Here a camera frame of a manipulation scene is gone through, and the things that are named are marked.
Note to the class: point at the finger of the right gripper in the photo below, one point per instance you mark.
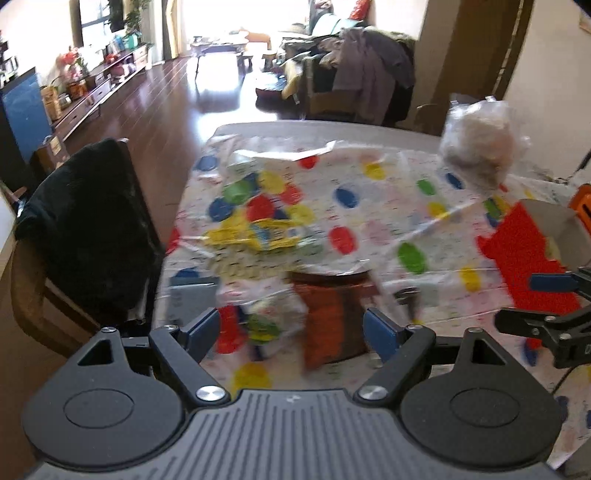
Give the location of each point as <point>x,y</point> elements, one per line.
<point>571,281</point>
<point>531,324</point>

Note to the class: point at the red and white cardboard box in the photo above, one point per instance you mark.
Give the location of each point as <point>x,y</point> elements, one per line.
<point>539,237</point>

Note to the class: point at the brown orange snack bag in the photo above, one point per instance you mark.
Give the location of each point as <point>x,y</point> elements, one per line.
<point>333,327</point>

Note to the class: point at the coffee table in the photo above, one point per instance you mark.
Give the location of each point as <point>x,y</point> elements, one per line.
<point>233,43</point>

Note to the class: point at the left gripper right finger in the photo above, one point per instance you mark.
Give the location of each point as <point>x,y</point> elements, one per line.
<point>405,356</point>

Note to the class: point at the long low tv cabinet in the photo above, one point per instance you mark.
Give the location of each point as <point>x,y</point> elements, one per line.
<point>102,83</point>

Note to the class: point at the red snack packet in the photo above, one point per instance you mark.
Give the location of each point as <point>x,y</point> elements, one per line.
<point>233,333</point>

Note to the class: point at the clear bowl with plastic bag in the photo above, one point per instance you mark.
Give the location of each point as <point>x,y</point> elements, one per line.
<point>482,141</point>

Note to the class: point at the polka dot plastic tablecloth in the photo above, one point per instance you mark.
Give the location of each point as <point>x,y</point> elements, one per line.
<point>401,215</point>

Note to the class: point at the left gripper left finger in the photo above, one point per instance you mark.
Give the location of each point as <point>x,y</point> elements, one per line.
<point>177,352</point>

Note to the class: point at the dark wooden dining chair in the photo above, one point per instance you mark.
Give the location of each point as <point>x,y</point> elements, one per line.
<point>86,243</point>

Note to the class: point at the yellow snack packet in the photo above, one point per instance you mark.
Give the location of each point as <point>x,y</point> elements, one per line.
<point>260,235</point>

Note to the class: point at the sofa with piled clothes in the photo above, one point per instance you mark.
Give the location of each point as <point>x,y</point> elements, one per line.
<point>355,73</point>

